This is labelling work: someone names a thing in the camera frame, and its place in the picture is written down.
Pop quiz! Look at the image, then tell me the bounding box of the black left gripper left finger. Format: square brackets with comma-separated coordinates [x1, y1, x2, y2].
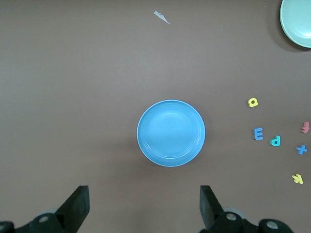
[14, 185, 91, 233]

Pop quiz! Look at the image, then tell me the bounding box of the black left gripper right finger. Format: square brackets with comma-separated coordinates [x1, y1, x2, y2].
[199, 185, 246, 233]

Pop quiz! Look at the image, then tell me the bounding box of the blue plate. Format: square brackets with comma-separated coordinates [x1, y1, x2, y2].
[137, 99, 206, 167]

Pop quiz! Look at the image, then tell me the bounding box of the white paper scrap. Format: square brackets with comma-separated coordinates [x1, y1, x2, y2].
[154, 10, 171, 25]

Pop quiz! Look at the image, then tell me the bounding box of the pale green plate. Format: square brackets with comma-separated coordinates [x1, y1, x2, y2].
[279, 0, 311, 49]

